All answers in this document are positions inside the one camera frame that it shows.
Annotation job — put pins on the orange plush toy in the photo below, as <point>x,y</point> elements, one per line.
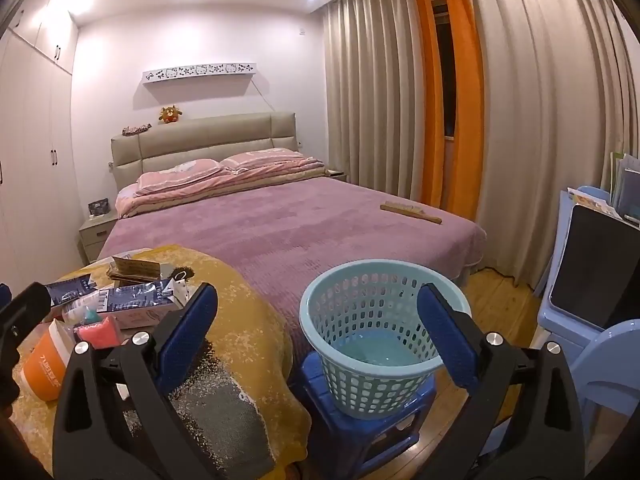
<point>170,114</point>

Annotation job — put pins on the green folder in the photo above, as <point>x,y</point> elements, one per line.
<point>614,170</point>

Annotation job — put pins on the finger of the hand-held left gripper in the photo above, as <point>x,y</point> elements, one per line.
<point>25,307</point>
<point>3,294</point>

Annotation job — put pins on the pink pillows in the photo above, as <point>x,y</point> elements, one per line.
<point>225,189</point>

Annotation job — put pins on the pink pillow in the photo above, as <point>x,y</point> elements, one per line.
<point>180,172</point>
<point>260,157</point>

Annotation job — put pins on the grey folder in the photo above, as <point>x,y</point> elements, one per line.
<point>629,190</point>

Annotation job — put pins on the colourful picture book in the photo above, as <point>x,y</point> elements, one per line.
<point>595,206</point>

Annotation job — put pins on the light blue plastic chair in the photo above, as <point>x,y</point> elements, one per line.
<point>555,285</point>
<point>600,360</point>

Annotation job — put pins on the pink sponge pack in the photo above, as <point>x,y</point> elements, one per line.
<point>97,335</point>

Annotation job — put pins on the wooden brush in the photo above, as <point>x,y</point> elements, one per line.
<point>410,211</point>

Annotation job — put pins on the dark picture frame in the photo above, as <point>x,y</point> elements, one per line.
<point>98,206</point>

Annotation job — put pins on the white cut-out wall shelf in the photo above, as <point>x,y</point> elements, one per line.
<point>200,72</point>

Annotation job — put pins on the white wardrobe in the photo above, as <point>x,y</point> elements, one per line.
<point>35,160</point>

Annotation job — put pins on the orange curtain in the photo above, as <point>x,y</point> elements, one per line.
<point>425,85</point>
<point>465,110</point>

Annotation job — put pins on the white blue carton box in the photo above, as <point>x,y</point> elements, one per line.
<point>135,297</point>

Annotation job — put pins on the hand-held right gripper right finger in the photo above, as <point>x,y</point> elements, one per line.
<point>445,340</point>

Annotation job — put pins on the yellow printed plush blanket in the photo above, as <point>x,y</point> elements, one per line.
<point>240,310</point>

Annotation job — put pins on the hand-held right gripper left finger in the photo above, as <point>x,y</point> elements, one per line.
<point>192,325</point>

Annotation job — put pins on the light blue plastic basket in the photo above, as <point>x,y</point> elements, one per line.
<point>380,355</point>

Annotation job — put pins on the brown wallet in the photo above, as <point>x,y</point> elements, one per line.
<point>132,267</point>

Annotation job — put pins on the dark blue foil packet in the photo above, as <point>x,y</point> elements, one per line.
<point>70,290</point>

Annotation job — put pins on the patterned cloth band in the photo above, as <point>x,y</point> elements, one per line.
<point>136,130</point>

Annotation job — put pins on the grey nightstand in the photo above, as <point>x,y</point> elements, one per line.
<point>95,235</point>
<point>335,174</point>

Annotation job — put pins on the blue plastic stool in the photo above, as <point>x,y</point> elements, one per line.
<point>380,435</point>

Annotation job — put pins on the beige curtain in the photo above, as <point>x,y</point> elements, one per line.
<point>550,110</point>
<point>370,90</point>

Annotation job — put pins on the teal plastic cap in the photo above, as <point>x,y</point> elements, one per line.
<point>92,316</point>

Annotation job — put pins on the beige padded bed headboard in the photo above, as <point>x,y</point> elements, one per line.
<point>210,132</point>

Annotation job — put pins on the dark window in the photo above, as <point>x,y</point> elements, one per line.
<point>442,60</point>

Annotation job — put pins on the black flat board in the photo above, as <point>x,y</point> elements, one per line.
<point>590,265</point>

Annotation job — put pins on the bed with purple cover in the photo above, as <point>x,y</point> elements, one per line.
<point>300,225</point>

